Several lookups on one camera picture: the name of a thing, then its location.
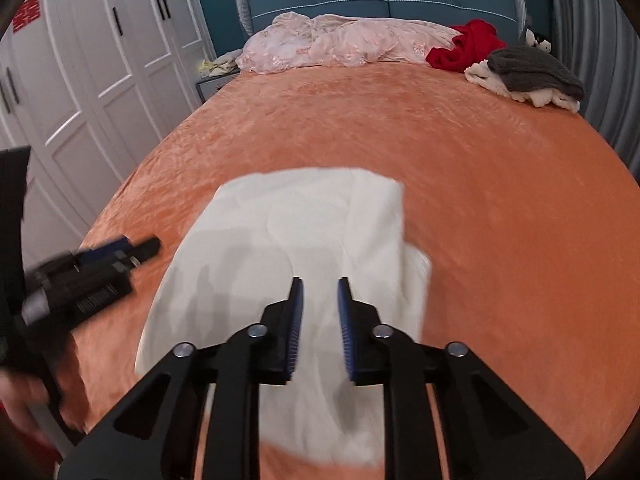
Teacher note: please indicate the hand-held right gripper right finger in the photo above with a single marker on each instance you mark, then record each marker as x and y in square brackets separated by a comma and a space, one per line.
[345, 320]

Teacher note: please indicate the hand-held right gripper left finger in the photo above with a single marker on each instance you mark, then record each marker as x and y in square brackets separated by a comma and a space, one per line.
[295, 320]

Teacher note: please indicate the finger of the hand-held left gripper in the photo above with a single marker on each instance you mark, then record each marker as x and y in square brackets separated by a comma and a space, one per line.
[102, 254]
[145, 250]

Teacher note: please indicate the white quilted jacket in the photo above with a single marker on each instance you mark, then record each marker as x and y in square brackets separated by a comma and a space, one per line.
[300, 220]

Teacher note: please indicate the person's left hand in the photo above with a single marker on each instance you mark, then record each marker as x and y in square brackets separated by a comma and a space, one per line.
[20, 405]

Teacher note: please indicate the white wardrobe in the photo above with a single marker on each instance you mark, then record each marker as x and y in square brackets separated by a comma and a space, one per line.
[100, 85]

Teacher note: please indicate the grey nightstand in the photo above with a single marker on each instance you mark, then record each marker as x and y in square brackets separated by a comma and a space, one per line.
[212, 87]

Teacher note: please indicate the pale yellow cloth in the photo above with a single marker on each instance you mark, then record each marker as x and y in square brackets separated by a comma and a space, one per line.
[220, 65]

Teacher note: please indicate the orange plush blanket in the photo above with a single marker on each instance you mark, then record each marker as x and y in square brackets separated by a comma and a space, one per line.
[500, 185]

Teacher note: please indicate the red paper door decoration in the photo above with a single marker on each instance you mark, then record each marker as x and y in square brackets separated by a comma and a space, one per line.
[26, 14]

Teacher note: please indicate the pink floral quilt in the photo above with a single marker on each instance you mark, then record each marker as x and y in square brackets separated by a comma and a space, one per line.
[350, 40]

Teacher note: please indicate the grey and white garment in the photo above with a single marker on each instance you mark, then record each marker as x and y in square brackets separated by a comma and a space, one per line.
[487, 77]

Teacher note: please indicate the red garment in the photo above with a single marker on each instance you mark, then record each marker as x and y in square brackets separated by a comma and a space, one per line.
[465, 45]

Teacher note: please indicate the grey knit garment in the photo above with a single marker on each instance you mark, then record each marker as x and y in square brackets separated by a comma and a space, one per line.
[535, 70]

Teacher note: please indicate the black and white plush toy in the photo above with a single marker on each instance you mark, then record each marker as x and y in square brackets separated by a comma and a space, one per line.
[539, 40]

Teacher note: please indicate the grey pleated curtain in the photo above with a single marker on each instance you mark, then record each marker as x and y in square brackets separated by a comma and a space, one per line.
[590, 60]

